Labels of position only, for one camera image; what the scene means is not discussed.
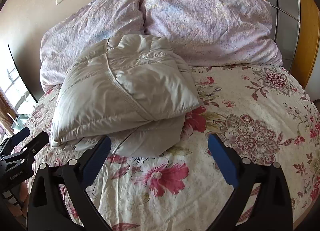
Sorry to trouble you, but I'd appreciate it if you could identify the floral bed sheet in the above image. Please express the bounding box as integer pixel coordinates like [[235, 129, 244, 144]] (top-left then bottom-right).
[[12, 63, 320, 231]]

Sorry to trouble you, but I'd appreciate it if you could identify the wooden headboard with grey panels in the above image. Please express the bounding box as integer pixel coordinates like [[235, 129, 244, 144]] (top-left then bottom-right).
[[266, 0, 319, 87]]

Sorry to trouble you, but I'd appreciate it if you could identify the right lilac pillow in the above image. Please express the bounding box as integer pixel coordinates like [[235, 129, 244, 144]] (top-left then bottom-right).
[[140, 0, 282, 67]]

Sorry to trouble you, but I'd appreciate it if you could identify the left lilac pillow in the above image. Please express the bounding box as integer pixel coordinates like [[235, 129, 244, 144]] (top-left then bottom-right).
[[40, 0, 144, 91]]

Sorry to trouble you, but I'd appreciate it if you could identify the lilac pillow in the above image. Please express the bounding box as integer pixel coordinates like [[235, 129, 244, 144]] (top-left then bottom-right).
[[140, 0, 282, 67], [40, 0, 144, 91]]

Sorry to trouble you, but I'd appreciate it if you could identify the beige puffer jacket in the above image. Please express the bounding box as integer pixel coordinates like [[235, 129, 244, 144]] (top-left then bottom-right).
[[50, 34, 201, 158]]

